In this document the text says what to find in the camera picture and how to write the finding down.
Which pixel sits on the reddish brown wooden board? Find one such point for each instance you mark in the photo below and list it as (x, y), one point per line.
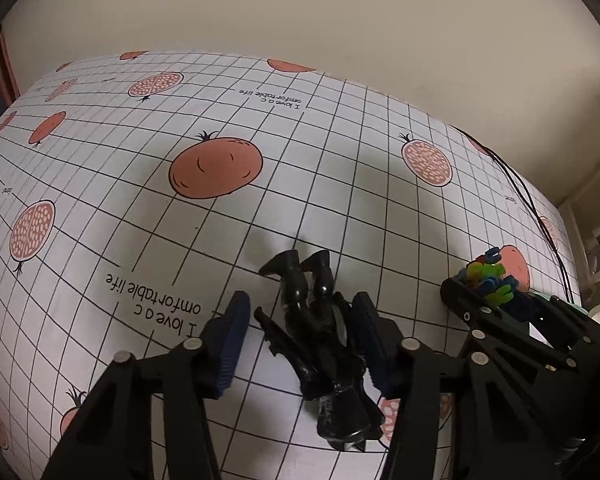
(5, 70)

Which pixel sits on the colorful block toy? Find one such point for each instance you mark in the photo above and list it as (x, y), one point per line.
(490, 275)

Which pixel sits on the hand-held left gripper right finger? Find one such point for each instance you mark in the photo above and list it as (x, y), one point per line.
(375, 345)

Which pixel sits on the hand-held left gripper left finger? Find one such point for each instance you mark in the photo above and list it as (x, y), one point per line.
(230, 345)

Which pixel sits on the black action figure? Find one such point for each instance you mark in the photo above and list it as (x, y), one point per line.
(320, 340)

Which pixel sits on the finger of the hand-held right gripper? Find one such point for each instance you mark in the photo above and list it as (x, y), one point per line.
(580, 325)
(462, 302)

